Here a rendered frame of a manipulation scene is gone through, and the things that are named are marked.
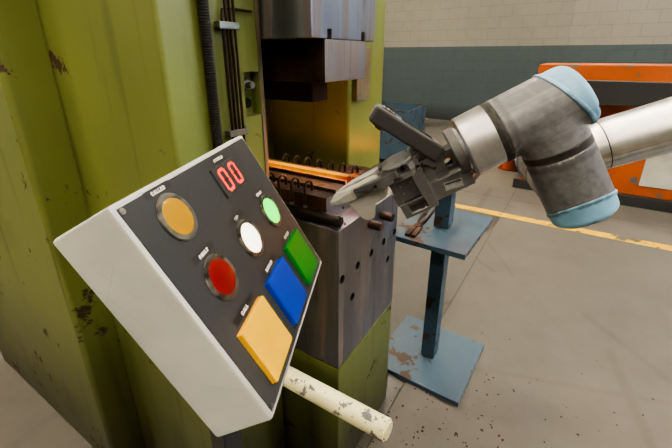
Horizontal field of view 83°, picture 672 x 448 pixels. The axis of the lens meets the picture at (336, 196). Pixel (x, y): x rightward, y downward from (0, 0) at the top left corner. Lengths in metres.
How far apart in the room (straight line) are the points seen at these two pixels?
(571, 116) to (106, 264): 0.56
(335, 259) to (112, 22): 0.71
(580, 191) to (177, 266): 0.50
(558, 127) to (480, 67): 8.02
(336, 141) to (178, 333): 1.02
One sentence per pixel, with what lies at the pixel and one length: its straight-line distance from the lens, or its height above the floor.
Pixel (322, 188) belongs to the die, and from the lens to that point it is 1.04.
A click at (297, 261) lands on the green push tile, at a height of 1.02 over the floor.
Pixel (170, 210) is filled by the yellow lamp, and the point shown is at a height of 1.17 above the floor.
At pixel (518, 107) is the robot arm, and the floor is 1.27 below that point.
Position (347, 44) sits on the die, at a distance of 1.01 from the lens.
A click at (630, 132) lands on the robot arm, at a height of 1.22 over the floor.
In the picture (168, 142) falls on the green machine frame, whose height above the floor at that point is 1.17.
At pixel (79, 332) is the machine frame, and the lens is 1.37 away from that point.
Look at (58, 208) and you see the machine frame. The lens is 1.22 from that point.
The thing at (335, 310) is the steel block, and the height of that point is 0.67.
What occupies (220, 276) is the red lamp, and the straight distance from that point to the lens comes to 0.46.
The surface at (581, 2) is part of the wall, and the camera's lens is 8.41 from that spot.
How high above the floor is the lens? 1.33
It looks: 20 degrees down
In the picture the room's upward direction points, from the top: straight up
